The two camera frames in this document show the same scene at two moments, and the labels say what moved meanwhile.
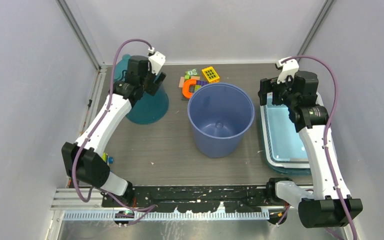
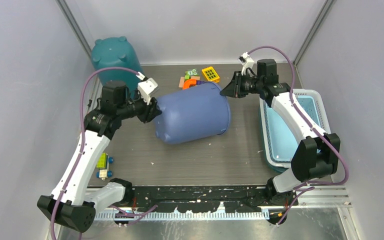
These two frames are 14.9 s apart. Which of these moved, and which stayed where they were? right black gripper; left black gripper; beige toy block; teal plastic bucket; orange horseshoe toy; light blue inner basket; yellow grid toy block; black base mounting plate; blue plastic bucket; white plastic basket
Moved: right black gripper; teal plastic bucket; left black gripper; blue plastic bucket
Stayed: yellow grid toy block; black base mounting plate; orange horseshoe toy; beige toy block; light blue inner basket; white plastic basket
